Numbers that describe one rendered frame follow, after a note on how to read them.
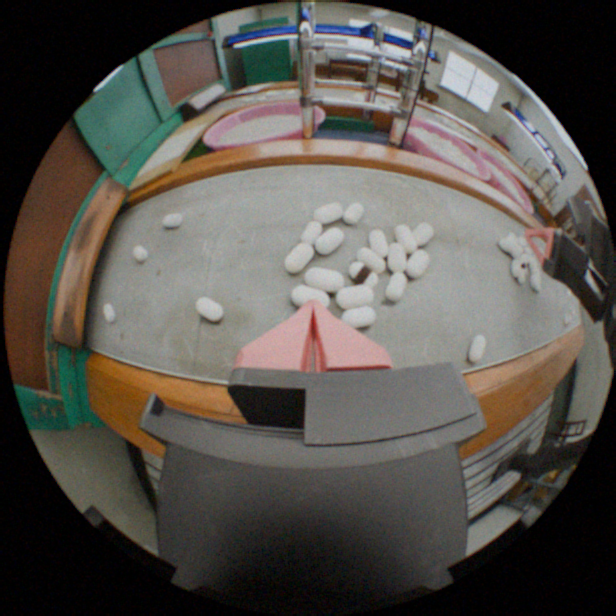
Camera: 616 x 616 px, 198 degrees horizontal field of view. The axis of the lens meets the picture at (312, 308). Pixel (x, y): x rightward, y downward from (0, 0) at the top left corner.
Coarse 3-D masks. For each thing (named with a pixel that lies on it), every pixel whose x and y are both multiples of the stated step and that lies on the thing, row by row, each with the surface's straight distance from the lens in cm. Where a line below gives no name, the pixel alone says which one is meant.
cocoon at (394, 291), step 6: (396, 276) 21; (402, 276) 21; (390, 282) 21; (396, 282) 21; (402, 282) 21; (390, 288) 21; (396, 288) 21; (402, 288) 21; (390, 294) 21; (396, 294) 20; (402, 294) 21; (396, 300) 21
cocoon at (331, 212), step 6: (330, 204) 24; (336, 204) 24; (318, 210) 23; (324, 210) 23; (330, 210) 23; (336, 210) 24; (342, 210) 24; (318, 216) 23; (324, 216) 23; (330, 216) 23; (336, 216) 24; (324, 222) 23; (330, 222) 24
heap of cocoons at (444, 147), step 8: (408, 128) 62; (416, 128) 65; (416, 136) 57; (424, 136) 61; (432, 136) 66; (432, 144) 57; (440, 144) 65; (448, 144) 66; (440, 152) 55; (448, 152) 60; (456, 152) 64; (456, 160) 59; (464, 160) 64; (472, 168) 62
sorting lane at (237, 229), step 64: (192, 192) 37; (256, 192) 30; (320, 192) 28; (384, 192) 31; (448, 192) 40; (128, 256) 39; (192, 256) 27; (256, 256) 23; (320, 256) 22; (448, 256) 29; (128, 320) 33; (192, 320) 24; (256, 320) 21; (384, 320) 21; (448, 320) 25; (512, 320) 37; (576, 320) 119
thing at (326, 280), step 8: (312, 272) 19; (320, 272) 19; (328, 272) 19; (336, 272) 19; (312, 280) 19; (320, 280) 19; (328, 280) 19; (336, 280) 19; (320, 288) 19; (328, 288) 19; (336, 288) 19
